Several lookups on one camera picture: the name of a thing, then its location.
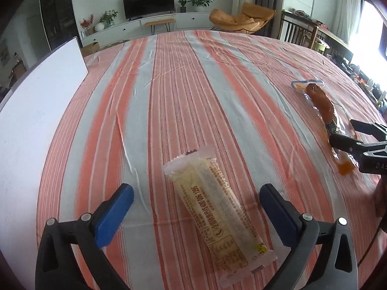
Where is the pale yellow long snack packet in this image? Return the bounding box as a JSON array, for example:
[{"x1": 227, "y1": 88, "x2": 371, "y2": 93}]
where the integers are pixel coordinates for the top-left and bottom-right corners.
[{"x1": 162, "y1": 145, "x2": 278, "y2": 289}]

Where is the dark wooden chair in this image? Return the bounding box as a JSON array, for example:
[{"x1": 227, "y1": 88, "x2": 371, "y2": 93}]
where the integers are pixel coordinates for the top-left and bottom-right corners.
[{"x1": 278, "y1": 16, "x2": 318, "y2": 49}]

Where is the white television cabinet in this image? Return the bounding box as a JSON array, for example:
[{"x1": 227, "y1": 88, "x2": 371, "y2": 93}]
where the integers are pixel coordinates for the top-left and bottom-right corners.
[{"x1": 80, "y1": 11, "x2": 212, "y2": 47}]

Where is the wall painting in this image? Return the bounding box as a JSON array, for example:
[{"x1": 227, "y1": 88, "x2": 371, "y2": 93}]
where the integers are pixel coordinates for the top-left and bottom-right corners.
[{"x1": 0, "y1": 38, "x2": 9, "y2": 67}]

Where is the person's right hand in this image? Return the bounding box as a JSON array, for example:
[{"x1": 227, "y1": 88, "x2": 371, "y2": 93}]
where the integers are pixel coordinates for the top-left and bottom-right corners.
[{"x1": 372, "y1": 177, "x2": 387, "y2": 218}]

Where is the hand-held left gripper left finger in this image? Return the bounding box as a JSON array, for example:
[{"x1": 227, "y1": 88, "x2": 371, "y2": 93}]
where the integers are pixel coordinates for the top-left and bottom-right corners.
[{"x1": 35, "y1": 183, "x2": 134, "y2": 290}]

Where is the green potted plant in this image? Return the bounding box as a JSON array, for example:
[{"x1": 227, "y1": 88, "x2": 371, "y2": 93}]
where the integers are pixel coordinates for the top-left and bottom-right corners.
[{"x1": 100, "y1": 10, "x2": 118, "y2": 26}]

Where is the cluttered wooden side table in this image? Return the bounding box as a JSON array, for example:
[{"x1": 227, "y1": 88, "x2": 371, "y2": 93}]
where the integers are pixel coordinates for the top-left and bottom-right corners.
[{"x1": 281, "y1": 10, "x2": 354, "y2": 64}]

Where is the wooden bench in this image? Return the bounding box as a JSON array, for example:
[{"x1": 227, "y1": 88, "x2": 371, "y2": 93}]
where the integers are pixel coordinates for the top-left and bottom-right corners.
[{"x1": 144, "y1": 18, "x2": 176, "y2": 35}]

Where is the orange lounge chair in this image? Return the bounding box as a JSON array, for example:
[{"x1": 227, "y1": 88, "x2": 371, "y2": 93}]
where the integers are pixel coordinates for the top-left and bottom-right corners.
[{"x1": 209, "y1": 2, "x2": 276, "y2": 35}]

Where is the sausage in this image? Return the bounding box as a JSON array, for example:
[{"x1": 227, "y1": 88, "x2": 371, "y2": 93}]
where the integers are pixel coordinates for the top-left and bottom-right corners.
[{"x1": 291, "y1": 79, "x2": 362, "y2": 176}]

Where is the cardboard box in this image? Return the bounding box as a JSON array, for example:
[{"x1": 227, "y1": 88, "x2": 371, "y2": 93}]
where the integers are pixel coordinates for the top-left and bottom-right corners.
[{"x1": 81, "y1": 42, "x2": 101, "y2": 57}]

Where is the large plant in white pot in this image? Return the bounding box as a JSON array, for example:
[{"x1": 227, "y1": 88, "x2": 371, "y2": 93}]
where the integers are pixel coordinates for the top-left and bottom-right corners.
[{"x1": 187, "y1": 0, "x2": 215, "y2": 13}]

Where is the dark glass cabinet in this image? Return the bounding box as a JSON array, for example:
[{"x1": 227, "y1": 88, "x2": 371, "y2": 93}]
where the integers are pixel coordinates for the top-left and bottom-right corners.
[{"x1": 39, "y1": 0, "x2": 80, "y2": 43}]

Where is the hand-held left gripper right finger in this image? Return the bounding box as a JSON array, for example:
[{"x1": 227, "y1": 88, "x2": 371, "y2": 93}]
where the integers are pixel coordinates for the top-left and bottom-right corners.
[{"x1": 259, "y1": 183, "x2": 359, "y2": 290}]

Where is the red flower plant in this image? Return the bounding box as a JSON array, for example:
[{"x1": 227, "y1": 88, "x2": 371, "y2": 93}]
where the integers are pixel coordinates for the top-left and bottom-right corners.
[{"x1": 80, "y1": 14, "x2": 95, "y2": 35}]

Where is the grey curtain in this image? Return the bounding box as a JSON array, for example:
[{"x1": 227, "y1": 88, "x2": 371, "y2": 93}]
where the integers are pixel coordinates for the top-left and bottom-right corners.
[{"x1": 255, "y1": 0, "x2": 286, "y2": 37}]

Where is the orange striped tablecloth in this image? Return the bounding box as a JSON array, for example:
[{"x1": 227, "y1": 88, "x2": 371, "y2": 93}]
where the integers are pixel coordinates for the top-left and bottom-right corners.
[{"x1": 36, "y1": 29, "x2": 387, "y2": 290}]

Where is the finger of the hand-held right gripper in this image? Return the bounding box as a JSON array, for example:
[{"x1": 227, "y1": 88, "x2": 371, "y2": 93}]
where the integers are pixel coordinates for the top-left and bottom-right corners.
[
  {"x1": 329, "y1": 134, "x2": 387, "y2": 155},
  {"x1": 350, "y1": 120, "x2": 387, "y2": 138}
]

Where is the black television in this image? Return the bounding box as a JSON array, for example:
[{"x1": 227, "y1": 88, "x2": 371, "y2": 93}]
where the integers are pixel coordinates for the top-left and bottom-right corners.
[{"x1": 122, "y1": 0, "x2": 175, "y2": 19}]

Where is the white board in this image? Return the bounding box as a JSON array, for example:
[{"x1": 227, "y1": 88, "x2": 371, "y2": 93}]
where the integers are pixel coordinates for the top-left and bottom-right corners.
[{"x1": 0, "y1": 36, "x2": 89, "y2": 254}]

